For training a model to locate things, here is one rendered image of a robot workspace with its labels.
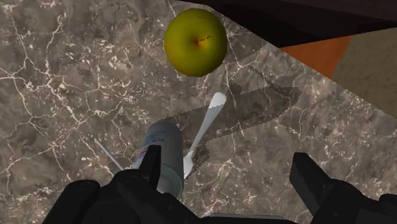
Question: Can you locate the grey cylindrical can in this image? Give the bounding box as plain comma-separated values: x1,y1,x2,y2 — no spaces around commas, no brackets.
131,121,185,199

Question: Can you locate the white plastic spoon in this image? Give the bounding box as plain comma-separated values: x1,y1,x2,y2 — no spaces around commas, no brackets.
183,92,228,180

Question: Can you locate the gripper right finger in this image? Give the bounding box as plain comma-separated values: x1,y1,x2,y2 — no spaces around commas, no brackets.
289,151,397,224

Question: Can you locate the green apple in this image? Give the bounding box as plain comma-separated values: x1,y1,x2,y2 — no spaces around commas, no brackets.
164,8,228,78

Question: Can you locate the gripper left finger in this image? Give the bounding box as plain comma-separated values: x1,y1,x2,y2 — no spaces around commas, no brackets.
42,144,202,224

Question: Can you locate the thin silver rod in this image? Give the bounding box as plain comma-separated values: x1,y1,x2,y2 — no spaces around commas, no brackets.
94,138,125,171

